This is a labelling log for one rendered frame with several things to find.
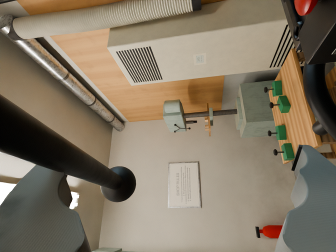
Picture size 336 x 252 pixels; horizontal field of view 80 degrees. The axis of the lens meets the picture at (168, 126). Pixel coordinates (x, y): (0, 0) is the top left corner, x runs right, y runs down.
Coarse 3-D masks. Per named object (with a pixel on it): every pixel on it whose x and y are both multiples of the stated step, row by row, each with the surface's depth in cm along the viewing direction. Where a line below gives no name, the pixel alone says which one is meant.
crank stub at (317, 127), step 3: (315, 123) 33; (318, 123) 33; (312, 126) 34; (315, 126) 33; (318, 126) 33; (321, 126) 32; (312, 129) 34; (315, 129) 34; (318, 129) 33; (321, 129) 32; (324, 129) 32; (315, 132) 34; (318, 132) 33; (321, 132) 33; (324, 132) 33; (327, 132) 33
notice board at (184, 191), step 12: (168, 168) 304; (180, 168) 300; (192, 168) 297; (168, 180) 297; (180, 180) 294; (192, 180) 290; (168, 192) 290; (180, 192) 287; (192, 192) 284; (168, 204) 284; (180, 204) 281; (192, 204) 278
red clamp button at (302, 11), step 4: (296, 0) 17; (300, 0) 17; (304, 0) 16; (308, 0) 16; (312, 0) 16; (316, 0) 16; (296, 4) 17; (300, 4) 17; (304, 4) 16; (308, 4) 16; (312, 4) 16; (296, 8) 17; (300, 8) 17; (304, 8) 16; (308, 8) 16; (312, 8) 16; (300, 12) 17; (304, 12) 17; (308, 12) 17
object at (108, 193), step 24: (0, 96) 5; (0, 120) 5; (24, 120) 6; (0, 144) 5; (24, 144) 6; (48, 144) 7; (72, 144) 9; (48, 168) 8; (72, 168) 9; (96, 168) 12; (120, 168) 20; (120, 192) 19
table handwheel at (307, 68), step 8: (304, 64) 33; (312, 64) 31; (320, 64) 31; (304, 72) 32; (312, 72) 31; (320, 72) 30; (304, 80) 31; (312, 80) 30; (320, 80) 30; (304, 88) 31; (312, 88) 30; (320, 88) 29; (312, 96) 30; (320, 96) 29; (328, 96) 29; (312, 104) 30; (320, 104) 29; (328, 104) 28; (320, 112) 29; (328, 112) 28; (320, 120) 29; (328, 120) 28; (328, 128) 28
